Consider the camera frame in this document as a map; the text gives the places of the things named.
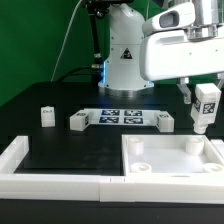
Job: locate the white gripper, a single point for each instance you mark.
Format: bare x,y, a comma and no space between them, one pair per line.
167,55

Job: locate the white square tabletop part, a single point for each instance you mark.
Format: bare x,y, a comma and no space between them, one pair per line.
170,154

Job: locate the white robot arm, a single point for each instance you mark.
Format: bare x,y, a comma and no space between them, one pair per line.
121,73

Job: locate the white marker tag sheet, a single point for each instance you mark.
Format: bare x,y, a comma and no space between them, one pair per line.
123,117

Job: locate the white U-shaped fence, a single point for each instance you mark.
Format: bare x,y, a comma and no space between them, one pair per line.
194,188

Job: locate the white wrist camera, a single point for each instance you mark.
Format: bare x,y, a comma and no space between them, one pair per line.
176,17

